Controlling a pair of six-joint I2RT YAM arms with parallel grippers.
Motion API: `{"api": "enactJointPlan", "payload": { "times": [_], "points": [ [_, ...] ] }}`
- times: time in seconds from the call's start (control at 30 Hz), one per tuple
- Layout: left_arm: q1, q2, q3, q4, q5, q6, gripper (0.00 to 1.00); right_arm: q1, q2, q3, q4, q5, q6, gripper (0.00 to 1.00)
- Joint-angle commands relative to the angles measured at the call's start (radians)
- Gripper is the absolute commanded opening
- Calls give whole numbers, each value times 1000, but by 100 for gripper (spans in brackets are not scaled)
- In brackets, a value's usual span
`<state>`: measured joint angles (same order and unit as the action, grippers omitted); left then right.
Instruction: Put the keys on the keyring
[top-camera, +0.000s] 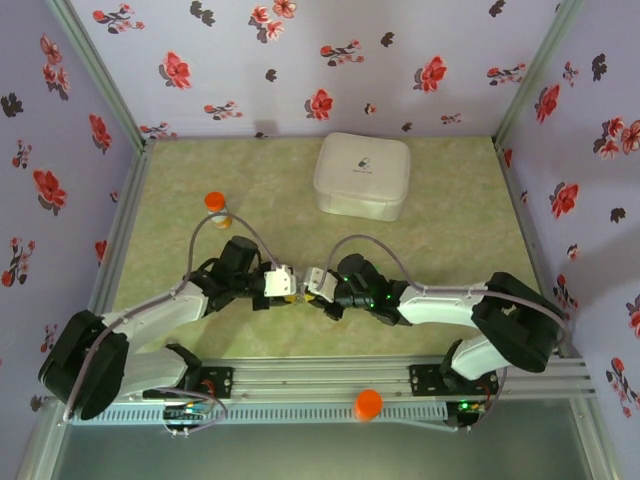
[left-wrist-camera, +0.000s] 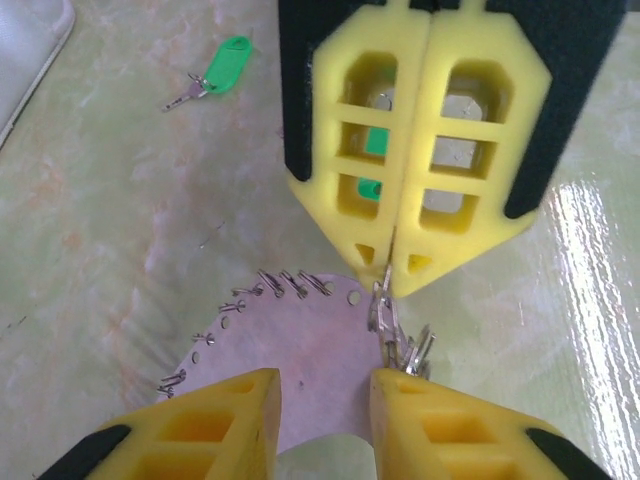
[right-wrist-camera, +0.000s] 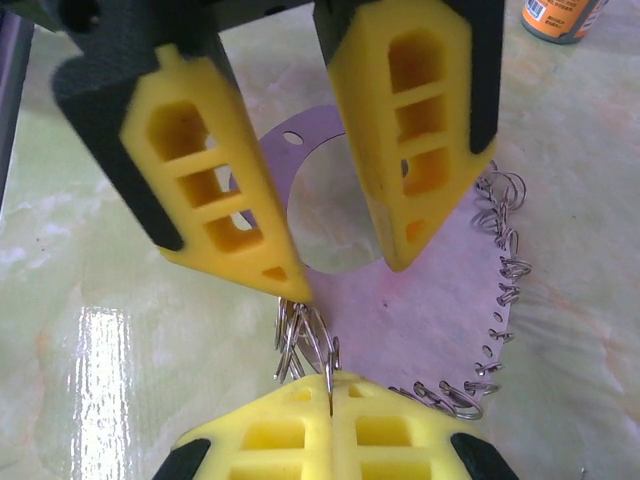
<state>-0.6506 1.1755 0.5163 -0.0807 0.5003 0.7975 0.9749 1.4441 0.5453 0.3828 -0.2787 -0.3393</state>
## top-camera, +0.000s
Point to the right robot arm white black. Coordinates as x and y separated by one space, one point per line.
440 305

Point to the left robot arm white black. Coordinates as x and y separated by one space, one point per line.
165 310

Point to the orange-capped pill bottle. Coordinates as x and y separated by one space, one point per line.
217 202

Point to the white square lidded box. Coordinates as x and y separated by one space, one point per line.
362 172

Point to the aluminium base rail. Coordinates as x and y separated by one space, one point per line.
320 377

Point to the orange cap on duct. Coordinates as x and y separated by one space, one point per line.
368 402

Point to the aluminium table edge rail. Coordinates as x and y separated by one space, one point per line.
122 225
530 235

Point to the aluminium frame post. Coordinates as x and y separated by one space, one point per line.
100 75
537 75

